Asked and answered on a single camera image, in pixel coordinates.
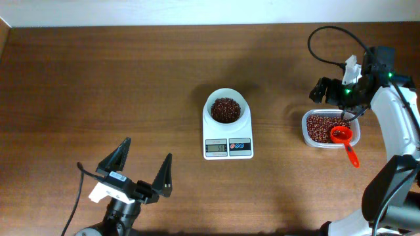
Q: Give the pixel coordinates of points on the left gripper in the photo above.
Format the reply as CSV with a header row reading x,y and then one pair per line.
x,y
142,189

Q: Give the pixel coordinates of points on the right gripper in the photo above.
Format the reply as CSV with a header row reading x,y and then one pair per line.
x,y
333,92

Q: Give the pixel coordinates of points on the orange measuring scoop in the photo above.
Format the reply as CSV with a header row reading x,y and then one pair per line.
x,y
343,135

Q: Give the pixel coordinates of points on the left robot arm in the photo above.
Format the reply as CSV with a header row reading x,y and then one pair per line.
x,y
119,217

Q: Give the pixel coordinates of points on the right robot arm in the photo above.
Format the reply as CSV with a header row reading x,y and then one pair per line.
x,y
389,206

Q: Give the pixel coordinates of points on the white digital kitchen scale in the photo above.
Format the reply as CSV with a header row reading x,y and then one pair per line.
x,y
225,141

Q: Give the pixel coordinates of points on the white bowl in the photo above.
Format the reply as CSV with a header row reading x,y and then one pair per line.
x,y
226,93

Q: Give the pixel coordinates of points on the red beans in container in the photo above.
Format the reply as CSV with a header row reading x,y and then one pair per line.
x,y
319,127

